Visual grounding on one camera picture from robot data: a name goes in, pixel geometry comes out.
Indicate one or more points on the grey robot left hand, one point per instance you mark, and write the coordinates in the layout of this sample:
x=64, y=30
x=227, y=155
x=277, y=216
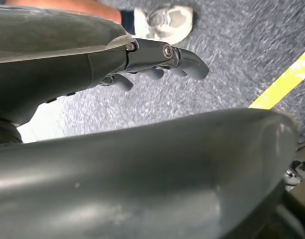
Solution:
x=142, y=178

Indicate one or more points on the person's white shoe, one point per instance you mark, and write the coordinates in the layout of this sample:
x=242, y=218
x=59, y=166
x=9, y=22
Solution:
x=167, y=23

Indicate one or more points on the person's leg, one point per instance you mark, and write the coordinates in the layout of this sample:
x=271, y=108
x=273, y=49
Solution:
x=68, y=6

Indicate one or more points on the yellow floor tape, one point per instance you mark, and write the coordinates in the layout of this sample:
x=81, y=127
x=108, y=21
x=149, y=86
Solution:
x=279, y=87

